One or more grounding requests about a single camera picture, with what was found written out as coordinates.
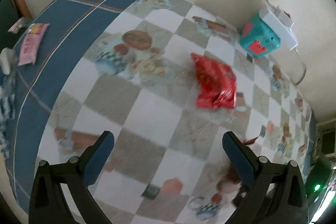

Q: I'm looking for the blue blanket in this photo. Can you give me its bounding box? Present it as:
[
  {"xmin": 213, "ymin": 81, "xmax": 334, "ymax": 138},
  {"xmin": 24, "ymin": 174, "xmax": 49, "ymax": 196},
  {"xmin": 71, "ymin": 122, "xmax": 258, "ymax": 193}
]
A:
[{"xmin": 0, "ymin": 0, "xmax": 153, "ymax": 214}]

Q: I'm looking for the pink wrapper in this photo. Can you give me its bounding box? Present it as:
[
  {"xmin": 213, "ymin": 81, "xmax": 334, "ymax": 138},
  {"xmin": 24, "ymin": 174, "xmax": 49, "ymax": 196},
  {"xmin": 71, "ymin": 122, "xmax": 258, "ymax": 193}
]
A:
[{"xmin": 18, "ymin": 23, "xmax": 50, "ymax": 66}]

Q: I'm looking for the crumpled clear plastic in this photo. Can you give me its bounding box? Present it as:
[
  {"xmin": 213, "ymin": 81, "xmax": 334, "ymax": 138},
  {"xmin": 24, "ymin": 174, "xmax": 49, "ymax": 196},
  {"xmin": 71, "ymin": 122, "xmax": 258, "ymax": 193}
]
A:
[{"xmin": 0, "ymin": 47, "xmax": 20, "ymax": 119}]

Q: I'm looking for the bright red snack packet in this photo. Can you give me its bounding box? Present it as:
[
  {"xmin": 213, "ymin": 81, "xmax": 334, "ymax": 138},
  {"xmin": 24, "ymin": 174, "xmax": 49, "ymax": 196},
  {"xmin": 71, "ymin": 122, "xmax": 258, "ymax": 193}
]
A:
[{"xmin": 190, "ymin": 53, "xmax": 237, "ymax": 110}]

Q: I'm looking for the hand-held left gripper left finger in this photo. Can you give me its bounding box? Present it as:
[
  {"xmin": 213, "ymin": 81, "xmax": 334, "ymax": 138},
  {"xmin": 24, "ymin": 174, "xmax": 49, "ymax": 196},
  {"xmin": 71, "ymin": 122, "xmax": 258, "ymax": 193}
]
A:
[{"xmin": 29, "ymin": 131, "xmax": 115, "ymax": 224}]

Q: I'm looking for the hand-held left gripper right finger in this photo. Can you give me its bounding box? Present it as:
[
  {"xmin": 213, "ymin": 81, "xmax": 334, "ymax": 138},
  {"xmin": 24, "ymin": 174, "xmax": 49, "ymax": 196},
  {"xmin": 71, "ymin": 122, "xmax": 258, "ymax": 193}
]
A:
[{"xmin": 222, "ymin": 131, "xmax": 309, "ymax": 224}]

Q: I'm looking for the white power strip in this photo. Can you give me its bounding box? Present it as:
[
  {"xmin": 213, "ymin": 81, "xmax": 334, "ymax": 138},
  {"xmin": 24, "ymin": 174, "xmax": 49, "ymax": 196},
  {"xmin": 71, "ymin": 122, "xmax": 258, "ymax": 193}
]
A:
[{"xmin": 259, "ymin": 6, "xmax": 299, "ymax": 51}]

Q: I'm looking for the teal box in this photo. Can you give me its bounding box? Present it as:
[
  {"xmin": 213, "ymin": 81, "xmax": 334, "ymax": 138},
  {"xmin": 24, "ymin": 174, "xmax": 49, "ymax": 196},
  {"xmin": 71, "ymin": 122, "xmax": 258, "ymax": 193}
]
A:
[{"xmin": 239, "ymin": 13, "xmax": 282, "ymax": 59}]

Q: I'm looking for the white power cable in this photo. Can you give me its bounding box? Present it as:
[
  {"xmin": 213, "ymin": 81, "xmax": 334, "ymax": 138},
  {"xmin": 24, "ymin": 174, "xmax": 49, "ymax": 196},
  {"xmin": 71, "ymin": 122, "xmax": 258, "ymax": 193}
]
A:
[{"xmin": 289, "ymin": 47, "xmax": 307, "ymax": 86}]

